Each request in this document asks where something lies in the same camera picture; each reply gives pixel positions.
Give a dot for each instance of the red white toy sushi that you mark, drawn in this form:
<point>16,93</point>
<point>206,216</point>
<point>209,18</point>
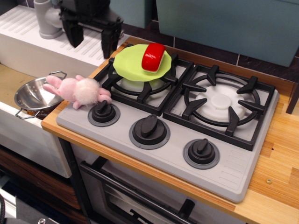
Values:
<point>152,57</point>

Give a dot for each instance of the steel colander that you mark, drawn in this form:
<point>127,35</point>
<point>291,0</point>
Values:
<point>34,101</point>

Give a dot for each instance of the toy oven door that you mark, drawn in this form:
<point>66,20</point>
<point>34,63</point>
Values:
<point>131,203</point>

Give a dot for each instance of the grey toy faucet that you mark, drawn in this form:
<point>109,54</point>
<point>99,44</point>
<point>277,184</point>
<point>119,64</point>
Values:
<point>48,18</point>

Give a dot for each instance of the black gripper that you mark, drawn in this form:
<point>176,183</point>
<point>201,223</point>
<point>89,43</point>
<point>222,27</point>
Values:
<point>95,14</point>

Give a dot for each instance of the black left stove knob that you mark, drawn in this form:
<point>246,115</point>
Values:
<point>104,114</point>

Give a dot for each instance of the grey toy stove top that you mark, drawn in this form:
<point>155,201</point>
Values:
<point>229,178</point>

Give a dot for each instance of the black stove knob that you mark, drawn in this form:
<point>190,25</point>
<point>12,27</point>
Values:
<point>104,114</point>
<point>149,133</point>
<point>201,154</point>

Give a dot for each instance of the white toy sink unit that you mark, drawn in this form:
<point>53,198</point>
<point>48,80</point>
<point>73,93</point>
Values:
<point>25,55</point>

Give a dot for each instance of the pink plush bunny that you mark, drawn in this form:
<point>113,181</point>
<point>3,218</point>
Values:
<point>79,90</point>

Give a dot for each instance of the black left burner grate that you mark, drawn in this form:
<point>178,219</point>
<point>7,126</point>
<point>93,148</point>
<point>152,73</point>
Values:
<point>149,96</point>

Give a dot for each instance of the black middle stove knob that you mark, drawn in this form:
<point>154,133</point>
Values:
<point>149,133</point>

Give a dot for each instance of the black right stove knob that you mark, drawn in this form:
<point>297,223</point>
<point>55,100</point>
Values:
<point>201,154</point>

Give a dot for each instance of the black right burner grate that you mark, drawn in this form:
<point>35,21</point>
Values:
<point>227,107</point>

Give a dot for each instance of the black burner grate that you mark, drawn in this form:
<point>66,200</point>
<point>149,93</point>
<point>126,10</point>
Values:
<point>227,107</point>
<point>149,96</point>

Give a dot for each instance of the green plastic plate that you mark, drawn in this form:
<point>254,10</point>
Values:
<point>128,64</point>

